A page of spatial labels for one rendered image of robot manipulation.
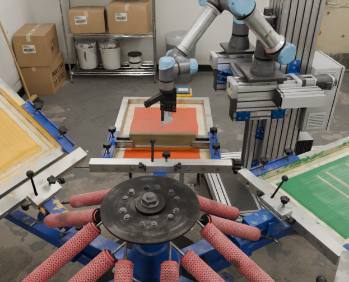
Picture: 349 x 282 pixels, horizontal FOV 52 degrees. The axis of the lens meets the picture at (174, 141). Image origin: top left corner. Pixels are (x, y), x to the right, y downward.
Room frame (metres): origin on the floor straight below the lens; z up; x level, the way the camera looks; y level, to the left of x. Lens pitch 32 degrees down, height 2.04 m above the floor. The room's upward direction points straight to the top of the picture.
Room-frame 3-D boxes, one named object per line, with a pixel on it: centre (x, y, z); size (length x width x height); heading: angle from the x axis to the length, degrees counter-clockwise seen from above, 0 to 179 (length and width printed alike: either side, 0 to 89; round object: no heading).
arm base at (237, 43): (2.53, -0.46, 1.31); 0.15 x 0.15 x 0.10
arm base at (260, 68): (2.04, -0.53, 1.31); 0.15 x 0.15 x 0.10
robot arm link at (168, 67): (1.66, 0.03, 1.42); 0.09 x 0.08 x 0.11; 113
